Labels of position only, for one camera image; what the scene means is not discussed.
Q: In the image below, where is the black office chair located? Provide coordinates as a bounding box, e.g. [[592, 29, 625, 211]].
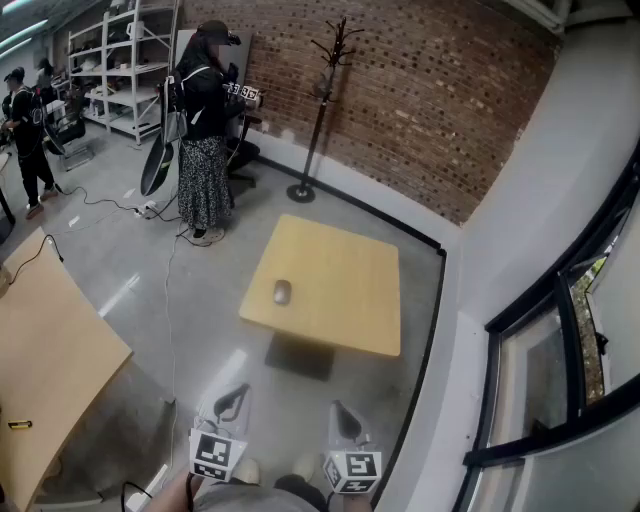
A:
[[43, 89, 96, 172], [223, 110, 262, 190]]

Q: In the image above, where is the thin black desk cable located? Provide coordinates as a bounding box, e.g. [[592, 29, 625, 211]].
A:
[[8, 234, 65, 287]]

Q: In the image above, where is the black window frame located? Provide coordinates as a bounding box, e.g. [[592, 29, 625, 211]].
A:
[[462, 144, 640, 512]]

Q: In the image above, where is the person's left forearm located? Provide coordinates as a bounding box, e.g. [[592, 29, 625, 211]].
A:
[[153, 468, 202, 512]]

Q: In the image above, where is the black coat rack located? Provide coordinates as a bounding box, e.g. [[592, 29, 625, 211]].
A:
[[286, 17, 366, 204]]

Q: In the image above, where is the white metal shelving unit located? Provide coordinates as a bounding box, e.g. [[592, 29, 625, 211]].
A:
[[67, 0, 180, 146]]

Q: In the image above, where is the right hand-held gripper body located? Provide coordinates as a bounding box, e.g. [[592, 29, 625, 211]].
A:
[[322, 442, 384, 496]]

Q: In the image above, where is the person's white shoe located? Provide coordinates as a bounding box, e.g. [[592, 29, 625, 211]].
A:
[[234, 457, 262, 485]]

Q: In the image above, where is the person's grey shirt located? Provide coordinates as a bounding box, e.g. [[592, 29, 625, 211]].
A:
[[193, 480, 321, 512]]

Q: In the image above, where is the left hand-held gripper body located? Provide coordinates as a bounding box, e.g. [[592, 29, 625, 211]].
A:
[[188, 417, 250, 484]]

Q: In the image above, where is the black floor cable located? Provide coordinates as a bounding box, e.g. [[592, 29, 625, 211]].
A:
[[53, 182, 194, 247]]

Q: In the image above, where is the small square wooden table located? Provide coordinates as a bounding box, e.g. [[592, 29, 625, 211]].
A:
[[238, 214, 403, 383]]

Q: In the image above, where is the black oval disc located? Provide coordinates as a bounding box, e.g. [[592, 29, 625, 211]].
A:
[[140, 130, 175, 198]]

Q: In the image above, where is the short black looped cable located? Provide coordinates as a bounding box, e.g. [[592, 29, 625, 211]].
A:
[[121, 479, 152, 512]]

